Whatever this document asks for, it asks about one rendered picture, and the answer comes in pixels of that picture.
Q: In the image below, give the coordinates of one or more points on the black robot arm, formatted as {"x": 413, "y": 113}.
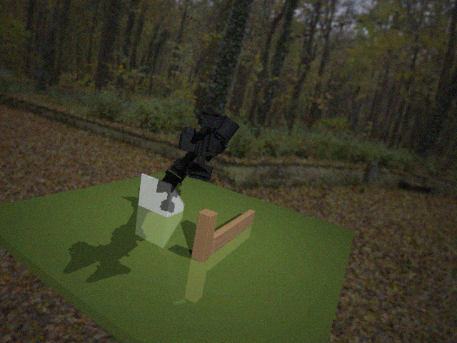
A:
{"x": 187, "y": 142}

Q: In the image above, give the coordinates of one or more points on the dark brown wooden post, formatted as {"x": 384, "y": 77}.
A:
{"x": 204, "y": 234}

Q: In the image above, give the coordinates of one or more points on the light brown wooden board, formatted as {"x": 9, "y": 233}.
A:
{"x": 225, "y": 234}

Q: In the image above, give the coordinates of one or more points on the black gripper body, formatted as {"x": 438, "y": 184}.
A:
{"x": 207, "y": 145}

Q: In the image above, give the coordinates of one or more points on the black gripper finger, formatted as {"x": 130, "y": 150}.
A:
{"x": 209, "y": 121}
{"x": 204, "y": 169}

